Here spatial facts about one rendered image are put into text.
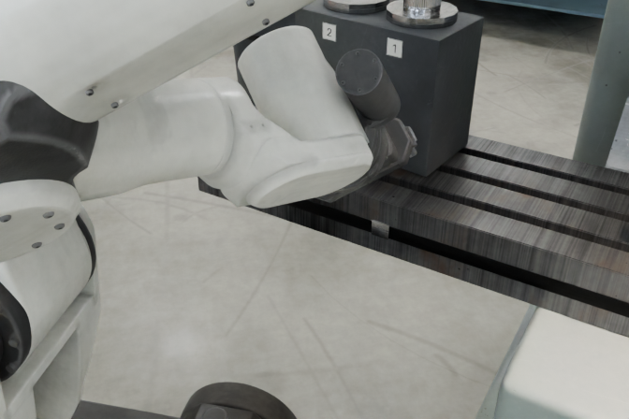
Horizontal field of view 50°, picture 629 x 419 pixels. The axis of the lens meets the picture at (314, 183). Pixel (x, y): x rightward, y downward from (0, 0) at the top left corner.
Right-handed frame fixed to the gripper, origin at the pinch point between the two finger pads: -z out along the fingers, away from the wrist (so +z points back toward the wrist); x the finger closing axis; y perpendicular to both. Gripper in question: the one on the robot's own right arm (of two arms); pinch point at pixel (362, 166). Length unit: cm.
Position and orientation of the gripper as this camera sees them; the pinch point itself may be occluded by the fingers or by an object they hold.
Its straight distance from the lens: 74.2
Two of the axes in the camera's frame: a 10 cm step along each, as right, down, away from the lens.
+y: -4.1, -8.8, 2.4
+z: -2.6, -1.4, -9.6
